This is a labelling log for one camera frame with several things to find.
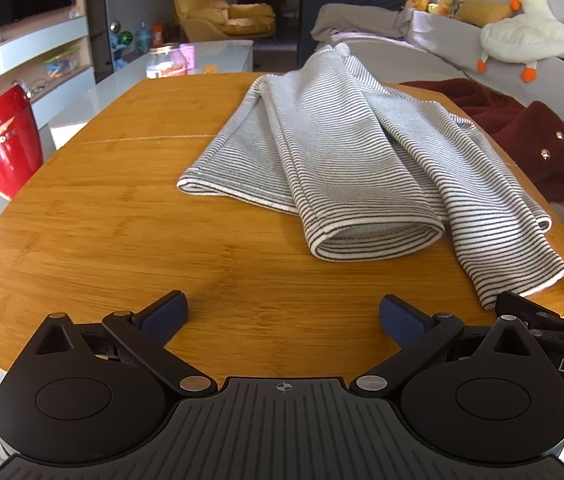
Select clear plastic storage box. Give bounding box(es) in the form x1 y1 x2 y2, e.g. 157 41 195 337
44 47 80 79

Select small plush toys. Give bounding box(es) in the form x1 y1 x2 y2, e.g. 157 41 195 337
404 0 466 16

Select yellow leather armchair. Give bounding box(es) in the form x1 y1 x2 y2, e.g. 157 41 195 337
173 0 276 42

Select grey striped garment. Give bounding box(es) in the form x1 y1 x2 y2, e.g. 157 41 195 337
177 44 564 309

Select blue water bottle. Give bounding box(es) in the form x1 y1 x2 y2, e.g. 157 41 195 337
134 22 153 55

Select mustard cushion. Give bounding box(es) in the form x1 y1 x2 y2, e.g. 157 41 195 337
454 0 514 27

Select robot figurine toy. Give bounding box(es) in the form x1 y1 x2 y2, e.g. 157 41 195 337
108 21 133 70

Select white goose plush toy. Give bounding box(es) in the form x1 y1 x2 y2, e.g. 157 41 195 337
476 0 564 84

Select grey sofa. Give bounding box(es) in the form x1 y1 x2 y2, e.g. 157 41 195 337
311 8 564 196

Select red round mini fridge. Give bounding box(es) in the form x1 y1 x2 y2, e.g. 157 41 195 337
0 84 43 200

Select white coffee table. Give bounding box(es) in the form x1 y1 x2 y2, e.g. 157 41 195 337
48 39 255 150

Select pink small box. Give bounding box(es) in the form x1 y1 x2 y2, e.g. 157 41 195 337
179 44 195 66

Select glass jar red label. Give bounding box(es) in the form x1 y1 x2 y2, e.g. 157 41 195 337
145 44 187 79

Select white TV cabinet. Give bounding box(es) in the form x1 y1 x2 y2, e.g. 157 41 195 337
0 6 98 212

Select beige blanket on sofa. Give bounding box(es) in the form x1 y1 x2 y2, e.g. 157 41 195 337
311 3 414 42

